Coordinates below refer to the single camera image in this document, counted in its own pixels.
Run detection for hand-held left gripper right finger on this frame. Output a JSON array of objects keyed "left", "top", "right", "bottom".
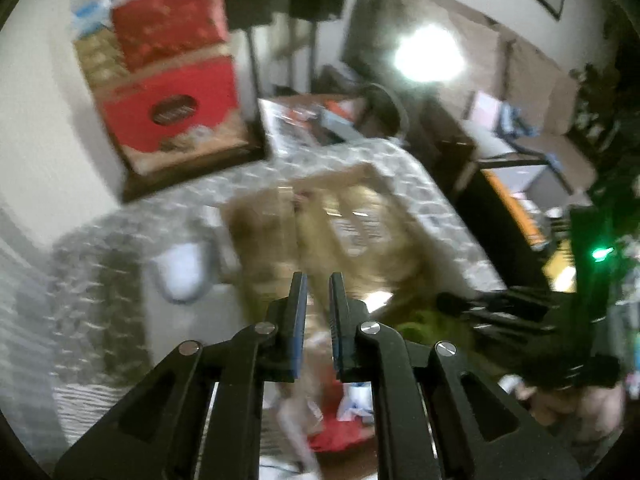
[{"left": 328, "top": 272, "right": 583, "bottom": 480}]

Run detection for blue tissue box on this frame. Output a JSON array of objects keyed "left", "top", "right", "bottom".
[{"left": 70, "top": 0, "right": 114, "bottom": 31}]

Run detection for person's right hand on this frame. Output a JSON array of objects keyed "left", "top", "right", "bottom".
[{"left": 517, "top": 377, "right": 627, "bottom": 457}]

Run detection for cardboard carrier box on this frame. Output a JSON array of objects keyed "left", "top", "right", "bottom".
[{"left": 220, "top": 162, "right": 441, "bottom": 313}]

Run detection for red rubber bands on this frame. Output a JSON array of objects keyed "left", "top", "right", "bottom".
[{"left": 307, "top": 367, "right": 373, "bottom": 453}]

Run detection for tan flat box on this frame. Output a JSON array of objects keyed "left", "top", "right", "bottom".
[
  {"left": 74, "top": 29, "right": 119, "bottom": 55},
  {"left": 85, "top": 67, "right": 127, "bottom": 90},
  {"left": 80, "top": 50, "right": 123, "bottom": 73}
]

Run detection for brown sofa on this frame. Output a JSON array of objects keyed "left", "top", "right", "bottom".
[{"left": 450, "top": 10, "right": 601, "bottom": 187}]

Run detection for green cord bundle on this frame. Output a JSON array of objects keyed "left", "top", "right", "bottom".
[{"left": 395, "top": 307, "right": 481, "bottom": 347}]

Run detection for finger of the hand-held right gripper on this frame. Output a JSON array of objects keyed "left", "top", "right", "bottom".
[
  {"left": 471, "top": 289, "right": 552, "bottom": 319},
  {"left": 436, "top": 292, "right": 556, "bottom": 335}
]

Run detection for clear wrapped package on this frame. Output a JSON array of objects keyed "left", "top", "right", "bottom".
[{"left": 260, "top": 97, "right": 362, "bottom": 147}]

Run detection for red gift box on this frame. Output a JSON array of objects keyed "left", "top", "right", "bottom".
[{"left": 111, "top": 0, "right": 231, "bottom": 73}]

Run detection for red gift bag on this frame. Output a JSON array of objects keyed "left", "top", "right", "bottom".
[{"left": 97, "top": 57, "right": 251, "bottom": 162}]

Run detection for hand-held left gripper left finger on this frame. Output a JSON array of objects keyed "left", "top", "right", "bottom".
[{"left": 52, "top": 271, "right": 308, "bottom": 480}]

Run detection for black television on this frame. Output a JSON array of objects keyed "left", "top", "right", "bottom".
[{"left": 341, "top": 0, "right": 482, "bottom": 111}]

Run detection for dark green plant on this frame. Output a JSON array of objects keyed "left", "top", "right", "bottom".
[{"left": 570, "top": 10, "right": 640, "bottom": 202}]

